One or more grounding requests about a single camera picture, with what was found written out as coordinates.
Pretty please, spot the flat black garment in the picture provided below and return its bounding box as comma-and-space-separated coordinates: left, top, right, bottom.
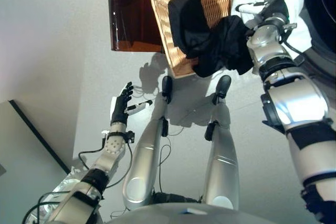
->
167, 0, 211, 59

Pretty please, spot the fuzzy black garment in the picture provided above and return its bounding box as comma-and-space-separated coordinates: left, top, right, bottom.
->
185, 15, 254, 78

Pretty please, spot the brown glossy side table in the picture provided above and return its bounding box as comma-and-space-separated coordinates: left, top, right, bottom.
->
107, 0, 195, 53

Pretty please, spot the rectangular wicker laundry basket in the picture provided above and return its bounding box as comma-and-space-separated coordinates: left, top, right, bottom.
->
151, 0, 284, 79

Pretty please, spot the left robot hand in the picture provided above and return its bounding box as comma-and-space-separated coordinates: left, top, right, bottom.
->
110, 81, 153, 125

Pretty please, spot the thin white floor cable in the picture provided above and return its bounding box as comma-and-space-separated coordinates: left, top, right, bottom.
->
132, 84, 159, 99

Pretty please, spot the dark grey washing machine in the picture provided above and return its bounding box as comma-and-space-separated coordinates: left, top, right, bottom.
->
283, 0, 336, 83

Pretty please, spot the silver robot torso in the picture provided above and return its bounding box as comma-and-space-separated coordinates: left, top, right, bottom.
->
104, 201, 316, 224

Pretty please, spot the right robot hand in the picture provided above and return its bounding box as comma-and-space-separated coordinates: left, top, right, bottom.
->
236, 0, 305, 23

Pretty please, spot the silver left robot leg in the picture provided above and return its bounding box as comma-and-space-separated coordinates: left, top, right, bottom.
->
122, 76, 173, 210

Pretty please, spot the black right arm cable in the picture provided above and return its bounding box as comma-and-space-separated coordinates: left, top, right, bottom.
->
280, 23, 308, 66

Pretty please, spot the silver robot leg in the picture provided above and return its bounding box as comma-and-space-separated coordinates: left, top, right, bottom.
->
202, 74, 241, 210
122, 76, 173, 210

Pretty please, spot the silver right robot leg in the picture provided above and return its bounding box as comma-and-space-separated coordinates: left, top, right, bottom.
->
202, 74, 241, 210

